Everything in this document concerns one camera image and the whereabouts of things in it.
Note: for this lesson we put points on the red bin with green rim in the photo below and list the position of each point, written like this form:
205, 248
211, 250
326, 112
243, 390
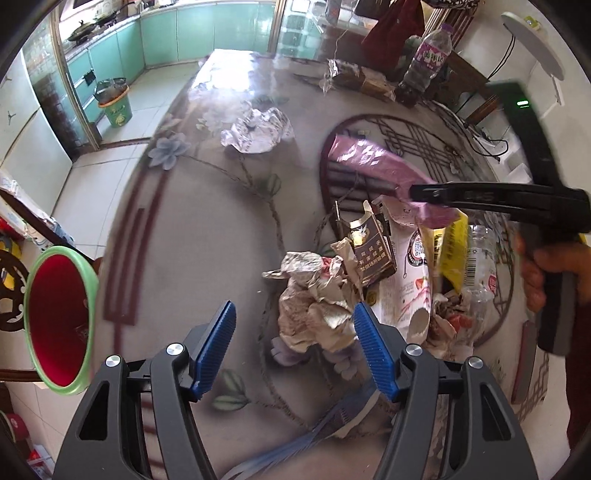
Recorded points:
60, 314

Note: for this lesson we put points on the white desk lamp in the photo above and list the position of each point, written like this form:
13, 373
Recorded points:
535, 50

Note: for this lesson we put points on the person's right hand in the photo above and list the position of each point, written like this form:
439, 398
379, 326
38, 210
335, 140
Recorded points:
563, 258

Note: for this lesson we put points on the white power strip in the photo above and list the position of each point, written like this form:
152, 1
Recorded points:
515, 159

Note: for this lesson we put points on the black wok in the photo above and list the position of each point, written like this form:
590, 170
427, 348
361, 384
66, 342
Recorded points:
83, 31

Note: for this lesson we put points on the dark red garment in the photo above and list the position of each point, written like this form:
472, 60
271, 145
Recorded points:
392, 27

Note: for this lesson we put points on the white snack bag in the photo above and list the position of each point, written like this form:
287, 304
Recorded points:
406, 286

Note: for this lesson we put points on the teal base cabinets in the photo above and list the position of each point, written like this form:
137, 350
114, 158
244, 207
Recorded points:
184, 32

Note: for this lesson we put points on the purple label drink bottle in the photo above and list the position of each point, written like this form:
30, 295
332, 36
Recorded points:
427, 60

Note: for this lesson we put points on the white refrigerator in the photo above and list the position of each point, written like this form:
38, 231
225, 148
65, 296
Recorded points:
32, 147

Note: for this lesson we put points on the dark wooden chair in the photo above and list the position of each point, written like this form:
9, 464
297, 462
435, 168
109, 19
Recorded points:
466, 69

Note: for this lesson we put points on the white printed paper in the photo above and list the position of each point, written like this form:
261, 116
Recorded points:
256, 131

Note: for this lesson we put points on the dark snack package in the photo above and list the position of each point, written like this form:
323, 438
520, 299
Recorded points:
364, 81

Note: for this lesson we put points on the yellow medicine box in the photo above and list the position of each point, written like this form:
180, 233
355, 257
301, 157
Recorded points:
455, 258

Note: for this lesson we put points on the green kitchen bin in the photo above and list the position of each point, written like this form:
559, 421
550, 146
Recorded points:
115, 110

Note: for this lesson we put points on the crumpled foil wrapper with red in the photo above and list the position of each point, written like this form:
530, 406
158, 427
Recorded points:
448, 323

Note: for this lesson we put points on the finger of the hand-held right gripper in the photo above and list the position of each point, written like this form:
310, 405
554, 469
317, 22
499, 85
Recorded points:
461, 194

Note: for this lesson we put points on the pink plastic bag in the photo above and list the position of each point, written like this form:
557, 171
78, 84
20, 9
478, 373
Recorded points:
369, 161

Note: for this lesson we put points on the cigarette pack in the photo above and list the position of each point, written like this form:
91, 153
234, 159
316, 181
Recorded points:
371, 249

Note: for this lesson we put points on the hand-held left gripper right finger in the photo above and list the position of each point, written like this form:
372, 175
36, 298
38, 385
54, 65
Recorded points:
376, 355

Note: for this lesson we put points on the crushed clear plastic bottle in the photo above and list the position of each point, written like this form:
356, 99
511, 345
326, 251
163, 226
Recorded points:
480, 267

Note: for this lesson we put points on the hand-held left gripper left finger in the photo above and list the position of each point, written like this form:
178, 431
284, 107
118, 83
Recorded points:
212, 355

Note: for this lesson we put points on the brownish paper wad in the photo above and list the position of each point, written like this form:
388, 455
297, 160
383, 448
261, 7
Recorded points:
309, 314

